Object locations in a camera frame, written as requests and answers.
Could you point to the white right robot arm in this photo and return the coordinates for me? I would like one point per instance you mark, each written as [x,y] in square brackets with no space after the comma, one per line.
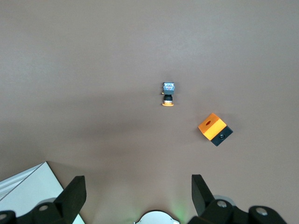
[156,218]

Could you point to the white drawer cabinet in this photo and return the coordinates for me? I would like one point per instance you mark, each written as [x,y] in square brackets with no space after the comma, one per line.
[30,186]

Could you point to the orange push button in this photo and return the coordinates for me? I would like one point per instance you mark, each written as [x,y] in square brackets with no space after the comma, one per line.
[168,93]

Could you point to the orange and black button box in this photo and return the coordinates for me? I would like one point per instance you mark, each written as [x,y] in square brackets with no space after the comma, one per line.
[210,128]

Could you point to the brown table mat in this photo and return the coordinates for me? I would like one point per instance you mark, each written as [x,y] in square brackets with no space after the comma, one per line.
[116,70]

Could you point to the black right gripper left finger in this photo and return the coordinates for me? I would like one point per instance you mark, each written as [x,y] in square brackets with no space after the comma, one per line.
[70,200]

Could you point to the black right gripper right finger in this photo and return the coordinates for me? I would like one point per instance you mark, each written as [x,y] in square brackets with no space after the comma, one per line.
[201,198]

